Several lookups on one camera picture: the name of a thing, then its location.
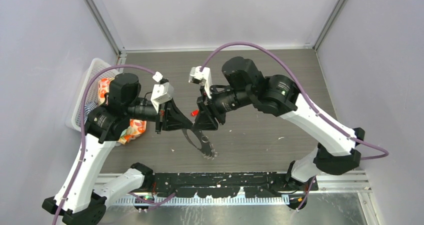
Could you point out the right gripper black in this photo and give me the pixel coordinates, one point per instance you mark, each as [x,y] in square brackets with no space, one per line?
[205,121]

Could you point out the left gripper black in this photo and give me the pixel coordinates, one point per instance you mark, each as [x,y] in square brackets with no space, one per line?
[173,119]

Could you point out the silver perforated keyring plate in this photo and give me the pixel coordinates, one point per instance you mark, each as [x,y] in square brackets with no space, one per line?
[201,142]

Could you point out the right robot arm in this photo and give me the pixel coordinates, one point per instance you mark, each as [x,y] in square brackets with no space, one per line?
[277,95]

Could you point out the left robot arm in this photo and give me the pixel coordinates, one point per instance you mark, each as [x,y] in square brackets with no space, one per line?
[79,202]

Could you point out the red key tag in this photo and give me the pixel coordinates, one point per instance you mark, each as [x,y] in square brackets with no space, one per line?
[194,113]

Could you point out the orange floral cloth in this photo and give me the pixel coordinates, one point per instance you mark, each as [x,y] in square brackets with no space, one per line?
[136,127]

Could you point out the blue striped cloth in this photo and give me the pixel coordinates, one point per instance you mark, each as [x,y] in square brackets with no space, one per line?
[88,108]

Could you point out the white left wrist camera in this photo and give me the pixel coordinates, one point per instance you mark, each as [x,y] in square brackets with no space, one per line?
[162,92]

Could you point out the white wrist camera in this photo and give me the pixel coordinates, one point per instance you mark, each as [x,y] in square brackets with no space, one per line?
[162,92]
[202,76]

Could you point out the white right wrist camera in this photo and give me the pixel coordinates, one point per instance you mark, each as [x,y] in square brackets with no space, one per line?
[202,76]

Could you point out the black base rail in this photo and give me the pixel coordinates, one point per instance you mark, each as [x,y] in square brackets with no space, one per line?
[268,184]

